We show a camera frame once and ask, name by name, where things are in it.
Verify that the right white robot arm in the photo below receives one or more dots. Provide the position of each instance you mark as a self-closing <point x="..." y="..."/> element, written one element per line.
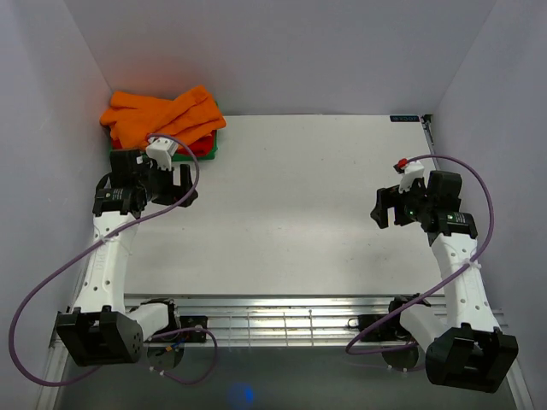
<point x="468" y="350"/>

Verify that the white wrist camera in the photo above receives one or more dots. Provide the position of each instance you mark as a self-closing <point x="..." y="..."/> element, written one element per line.
<point x="409" y="171"/>
<point x="162" y="150"/>

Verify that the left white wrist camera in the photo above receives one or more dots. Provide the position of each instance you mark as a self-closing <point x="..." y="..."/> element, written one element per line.
<point x="162" y="150"/>

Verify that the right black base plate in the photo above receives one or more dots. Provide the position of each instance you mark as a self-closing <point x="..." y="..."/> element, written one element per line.
<point x="390" y="331"/>

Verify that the orange trousers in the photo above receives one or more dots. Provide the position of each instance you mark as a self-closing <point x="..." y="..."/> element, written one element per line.
<point x="123" y="99"/>

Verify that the green plastic tray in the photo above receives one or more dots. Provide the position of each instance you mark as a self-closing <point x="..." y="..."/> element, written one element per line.
<point x="195" y="124"/>

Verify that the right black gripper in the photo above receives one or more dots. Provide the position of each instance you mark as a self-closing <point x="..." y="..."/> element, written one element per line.
<point x="391" y="196"/>

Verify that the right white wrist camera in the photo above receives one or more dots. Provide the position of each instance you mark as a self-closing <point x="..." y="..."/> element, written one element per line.
<point x="409" y="171"/>

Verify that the blue logo sticker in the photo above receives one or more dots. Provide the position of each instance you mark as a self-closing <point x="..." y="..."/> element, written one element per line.
<point x="404" y="118"/>

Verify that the red folded trousers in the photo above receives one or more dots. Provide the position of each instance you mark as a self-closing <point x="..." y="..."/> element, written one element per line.
<point x="203" y="147"/>

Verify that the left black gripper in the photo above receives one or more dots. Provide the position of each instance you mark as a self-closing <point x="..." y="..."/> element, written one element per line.
<point x="173" y="192"/>

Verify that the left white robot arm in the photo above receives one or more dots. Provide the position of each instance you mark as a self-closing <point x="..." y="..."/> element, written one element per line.
<point x="99" y="330"/>

